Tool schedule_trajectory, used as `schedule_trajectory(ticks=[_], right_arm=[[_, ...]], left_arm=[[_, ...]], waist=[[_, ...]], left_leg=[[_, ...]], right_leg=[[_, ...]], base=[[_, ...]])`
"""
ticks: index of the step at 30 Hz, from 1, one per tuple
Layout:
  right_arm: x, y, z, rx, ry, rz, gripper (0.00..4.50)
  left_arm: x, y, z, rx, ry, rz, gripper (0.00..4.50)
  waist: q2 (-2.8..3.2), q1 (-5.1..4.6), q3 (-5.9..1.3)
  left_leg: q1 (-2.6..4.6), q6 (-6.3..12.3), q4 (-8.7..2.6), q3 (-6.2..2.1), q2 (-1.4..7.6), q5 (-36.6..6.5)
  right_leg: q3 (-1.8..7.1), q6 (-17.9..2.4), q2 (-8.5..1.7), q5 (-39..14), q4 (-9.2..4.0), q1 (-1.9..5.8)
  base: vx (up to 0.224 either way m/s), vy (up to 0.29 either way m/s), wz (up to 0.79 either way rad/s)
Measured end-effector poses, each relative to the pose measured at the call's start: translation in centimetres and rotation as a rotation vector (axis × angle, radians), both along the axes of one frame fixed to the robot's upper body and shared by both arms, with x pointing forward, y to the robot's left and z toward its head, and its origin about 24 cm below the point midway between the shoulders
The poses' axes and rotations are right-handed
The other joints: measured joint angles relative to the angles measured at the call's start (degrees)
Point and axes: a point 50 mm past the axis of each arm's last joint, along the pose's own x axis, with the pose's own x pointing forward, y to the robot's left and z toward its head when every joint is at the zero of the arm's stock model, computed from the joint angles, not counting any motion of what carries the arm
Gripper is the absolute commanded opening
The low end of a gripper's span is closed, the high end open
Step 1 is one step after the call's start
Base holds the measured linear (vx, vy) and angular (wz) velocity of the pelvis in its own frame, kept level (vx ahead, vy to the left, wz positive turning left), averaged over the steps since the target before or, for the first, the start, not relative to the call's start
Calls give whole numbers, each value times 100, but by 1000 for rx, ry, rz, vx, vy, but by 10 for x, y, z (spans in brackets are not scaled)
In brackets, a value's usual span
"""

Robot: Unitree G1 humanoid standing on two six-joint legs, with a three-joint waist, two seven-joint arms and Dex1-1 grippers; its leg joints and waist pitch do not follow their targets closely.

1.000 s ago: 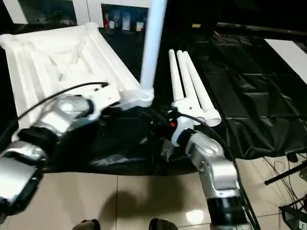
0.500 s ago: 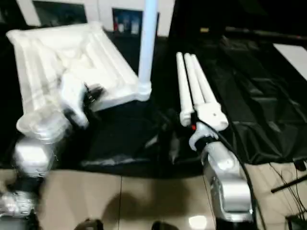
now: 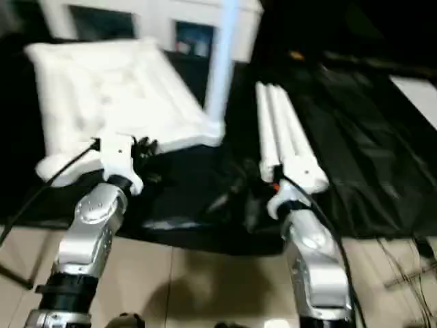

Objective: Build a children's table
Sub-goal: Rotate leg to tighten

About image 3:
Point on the white plastic table leg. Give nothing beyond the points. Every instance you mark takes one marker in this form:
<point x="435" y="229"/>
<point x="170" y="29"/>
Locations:
<point x="222" y="51"/>
<point x="264" y="130"/>
<point x="280" y="130"/>
<point x="297" y="136"/>

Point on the white plastic table top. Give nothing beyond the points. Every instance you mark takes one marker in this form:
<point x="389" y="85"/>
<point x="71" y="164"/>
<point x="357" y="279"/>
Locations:
<point x="102" y="85"/>

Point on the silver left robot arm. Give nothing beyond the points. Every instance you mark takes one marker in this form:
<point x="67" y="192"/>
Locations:
<point x="92" y="222"/>

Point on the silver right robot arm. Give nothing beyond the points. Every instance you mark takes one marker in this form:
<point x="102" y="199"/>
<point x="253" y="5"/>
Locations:
<point x="314" y="246"/>

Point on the black plastic mat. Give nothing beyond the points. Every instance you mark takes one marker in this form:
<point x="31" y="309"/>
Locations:
<point x="358" y="153"/>

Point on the small white cup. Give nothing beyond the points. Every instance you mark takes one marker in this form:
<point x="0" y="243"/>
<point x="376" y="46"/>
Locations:
<point x="184" y="47"/>

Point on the clear plastic container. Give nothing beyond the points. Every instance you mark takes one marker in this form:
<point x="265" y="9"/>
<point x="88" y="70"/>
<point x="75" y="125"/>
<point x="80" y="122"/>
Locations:
<point x="202" y="48"/>

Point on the dark robot right foot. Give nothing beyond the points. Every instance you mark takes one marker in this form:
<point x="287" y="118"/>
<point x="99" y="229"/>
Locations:
<point x="225" y="324"/>

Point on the white cabinet with glass doors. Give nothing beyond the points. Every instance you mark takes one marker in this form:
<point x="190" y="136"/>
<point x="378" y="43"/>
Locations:
<point x="153" y="17"/>

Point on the small yellow label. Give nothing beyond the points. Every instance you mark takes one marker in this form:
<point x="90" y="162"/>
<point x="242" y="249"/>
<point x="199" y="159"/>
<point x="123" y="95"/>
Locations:
<point x="296" y="54"/>

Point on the black stand bar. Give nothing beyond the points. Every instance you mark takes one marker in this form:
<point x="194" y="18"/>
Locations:
<point x="409" y="275"/>

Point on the black power adapter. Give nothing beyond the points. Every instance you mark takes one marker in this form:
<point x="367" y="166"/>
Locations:
<point x="426" y="246"/>

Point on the dark cabinet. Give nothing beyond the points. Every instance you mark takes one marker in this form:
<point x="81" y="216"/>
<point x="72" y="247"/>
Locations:
<point x="341" y="24"/>

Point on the white board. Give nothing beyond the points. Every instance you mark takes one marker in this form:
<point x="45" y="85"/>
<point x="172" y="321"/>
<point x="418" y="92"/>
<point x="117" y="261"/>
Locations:
<point x="416" y="92"/>

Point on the black work table frame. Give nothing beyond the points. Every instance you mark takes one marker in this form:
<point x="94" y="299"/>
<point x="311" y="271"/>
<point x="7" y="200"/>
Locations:
<point x="15" y="275"/>

